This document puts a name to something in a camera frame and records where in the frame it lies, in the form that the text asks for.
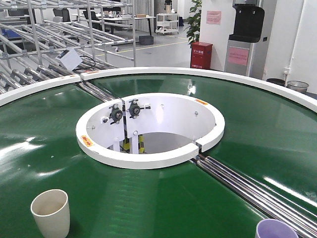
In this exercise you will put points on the metal roller rack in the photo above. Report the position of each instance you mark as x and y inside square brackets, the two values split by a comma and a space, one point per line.
[34, 32]

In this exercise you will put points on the steel conveyor transfer rollers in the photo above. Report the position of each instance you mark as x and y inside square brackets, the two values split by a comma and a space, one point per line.
[261, 196]

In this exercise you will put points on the beige plastic cup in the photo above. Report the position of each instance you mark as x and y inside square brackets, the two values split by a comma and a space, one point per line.
[51, 213]

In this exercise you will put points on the red fire extinguisher cabinet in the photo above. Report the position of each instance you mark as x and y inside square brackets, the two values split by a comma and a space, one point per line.
[201, 55]

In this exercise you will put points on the green potted plant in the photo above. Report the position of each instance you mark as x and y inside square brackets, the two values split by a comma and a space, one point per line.
[194, 21]

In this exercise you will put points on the wire mesh waste bin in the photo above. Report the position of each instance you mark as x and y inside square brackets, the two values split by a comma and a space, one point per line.
[298, 86]

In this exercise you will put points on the black water dispenser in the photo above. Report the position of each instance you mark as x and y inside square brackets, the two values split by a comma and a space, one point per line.
[247, 31]

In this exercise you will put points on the lavender plastic cup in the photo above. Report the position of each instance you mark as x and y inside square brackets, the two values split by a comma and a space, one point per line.
[272, 228]

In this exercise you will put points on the white rolling cart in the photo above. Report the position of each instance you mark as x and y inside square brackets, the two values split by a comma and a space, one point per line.
[167, 23]

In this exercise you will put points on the green circular conveyor belt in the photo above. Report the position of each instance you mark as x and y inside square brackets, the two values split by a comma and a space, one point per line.
[267, 137]

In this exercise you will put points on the white outer conveyor rim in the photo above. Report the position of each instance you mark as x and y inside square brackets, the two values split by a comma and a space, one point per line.
[21, 92]

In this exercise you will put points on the white control box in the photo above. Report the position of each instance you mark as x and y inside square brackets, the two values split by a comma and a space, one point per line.
[69, 59]

